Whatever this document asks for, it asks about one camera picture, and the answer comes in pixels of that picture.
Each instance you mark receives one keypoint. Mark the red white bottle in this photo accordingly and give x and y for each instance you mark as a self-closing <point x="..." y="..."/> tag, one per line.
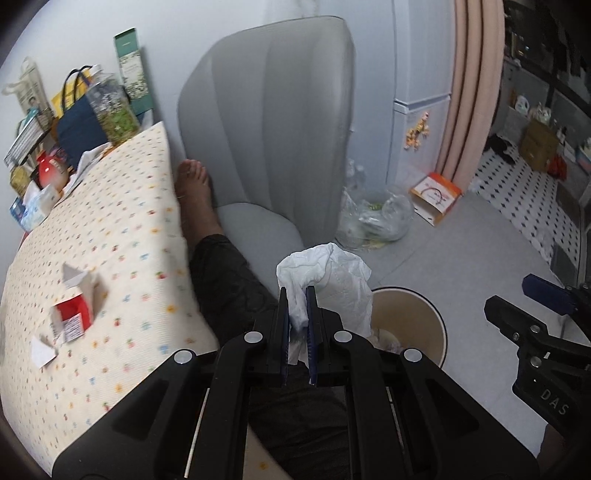
<point x="52" y="171"/>

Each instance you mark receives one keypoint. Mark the blue tissue box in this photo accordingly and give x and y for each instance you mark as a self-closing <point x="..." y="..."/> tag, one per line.
<point x="38" y="204"/>

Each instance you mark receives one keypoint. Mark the navy lunch bag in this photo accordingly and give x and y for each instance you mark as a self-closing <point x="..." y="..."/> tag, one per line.
<point x="78" y="129"/>

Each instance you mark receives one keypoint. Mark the person's bare foot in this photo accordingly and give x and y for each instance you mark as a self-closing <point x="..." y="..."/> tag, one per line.
<point x="193" y="192"/>

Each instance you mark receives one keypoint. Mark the floral cream tablecloth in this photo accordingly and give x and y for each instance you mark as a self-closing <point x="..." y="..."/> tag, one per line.
<point x="121" y="225"/>

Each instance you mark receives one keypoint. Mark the hanging printed tote bag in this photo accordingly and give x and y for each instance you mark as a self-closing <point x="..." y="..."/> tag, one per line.
<point x="30" y="93"/>

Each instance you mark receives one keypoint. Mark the grey padded chair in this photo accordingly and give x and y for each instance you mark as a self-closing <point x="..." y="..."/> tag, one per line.
<point x="267" y="110"/>

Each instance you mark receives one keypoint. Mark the glass jar with pickles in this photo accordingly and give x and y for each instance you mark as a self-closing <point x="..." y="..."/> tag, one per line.
<point x="20" y="179"/>

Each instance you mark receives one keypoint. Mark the clear plastic trash bag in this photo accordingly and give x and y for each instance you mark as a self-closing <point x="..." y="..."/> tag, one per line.
<point x="371" y="218"/>

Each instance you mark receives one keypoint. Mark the green box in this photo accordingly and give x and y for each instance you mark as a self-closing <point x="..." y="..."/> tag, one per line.
<point x="132" y="71"/>

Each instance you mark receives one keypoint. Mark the white refrigerator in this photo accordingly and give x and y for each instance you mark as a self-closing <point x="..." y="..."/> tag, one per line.
<point x="405" y="52"/>

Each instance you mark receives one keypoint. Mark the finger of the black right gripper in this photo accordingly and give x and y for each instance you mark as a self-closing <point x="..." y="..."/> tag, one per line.
<point x="549" y="295"/>

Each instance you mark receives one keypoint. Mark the red torn packet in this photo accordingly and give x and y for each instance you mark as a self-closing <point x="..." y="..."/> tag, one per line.
<point x="66" y="321"/>

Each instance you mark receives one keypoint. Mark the yellow snack bag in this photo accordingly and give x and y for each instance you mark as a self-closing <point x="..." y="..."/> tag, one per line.
<point x="69" y="92"/>

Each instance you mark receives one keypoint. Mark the white cloth on table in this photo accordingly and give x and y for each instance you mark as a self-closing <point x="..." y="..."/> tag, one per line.
<point x="87" y="161"/>

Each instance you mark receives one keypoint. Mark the white tissue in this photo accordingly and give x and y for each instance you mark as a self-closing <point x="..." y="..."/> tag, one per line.
<point x="341" y="282"/>

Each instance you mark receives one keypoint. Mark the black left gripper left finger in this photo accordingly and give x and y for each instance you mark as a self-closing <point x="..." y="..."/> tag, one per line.
<point x="187" y="419"/>

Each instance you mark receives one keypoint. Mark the beige trash bin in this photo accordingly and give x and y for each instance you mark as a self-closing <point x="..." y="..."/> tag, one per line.
<point x="403" y="318"/>

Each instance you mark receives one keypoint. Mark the black wire basket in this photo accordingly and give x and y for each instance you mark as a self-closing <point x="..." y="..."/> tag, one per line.
<point x="30" y="132"/>

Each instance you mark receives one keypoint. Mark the clear bottle with yellow liquid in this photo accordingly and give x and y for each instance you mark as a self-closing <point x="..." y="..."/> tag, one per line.
<point x="112" y="109"/>

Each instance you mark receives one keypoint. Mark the blue soda can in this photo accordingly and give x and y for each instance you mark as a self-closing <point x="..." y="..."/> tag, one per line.
<point x="17" y="210"/>

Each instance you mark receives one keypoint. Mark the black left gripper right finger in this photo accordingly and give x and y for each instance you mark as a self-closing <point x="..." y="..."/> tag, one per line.
<point x="407" y="419"/>

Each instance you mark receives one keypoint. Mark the orange white cardboard box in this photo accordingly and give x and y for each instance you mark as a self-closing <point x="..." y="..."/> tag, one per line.
<point x="434" y="197"/>

